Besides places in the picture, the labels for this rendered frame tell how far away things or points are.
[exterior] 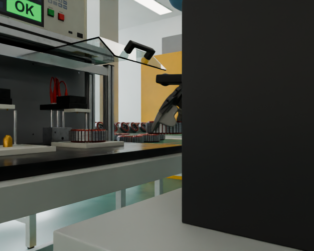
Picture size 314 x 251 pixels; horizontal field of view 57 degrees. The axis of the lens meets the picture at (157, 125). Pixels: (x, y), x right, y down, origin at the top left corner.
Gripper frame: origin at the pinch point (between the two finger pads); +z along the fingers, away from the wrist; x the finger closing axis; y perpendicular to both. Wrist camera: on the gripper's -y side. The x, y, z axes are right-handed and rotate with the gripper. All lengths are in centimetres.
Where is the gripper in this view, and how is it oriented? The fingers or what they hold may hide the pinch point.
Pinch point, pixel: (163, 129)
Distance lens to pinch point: 84.0
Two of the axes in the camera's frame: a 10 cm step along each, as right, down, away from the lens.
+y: 7.0, 5.3, -4.8
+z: -4.4, 8.5, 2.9
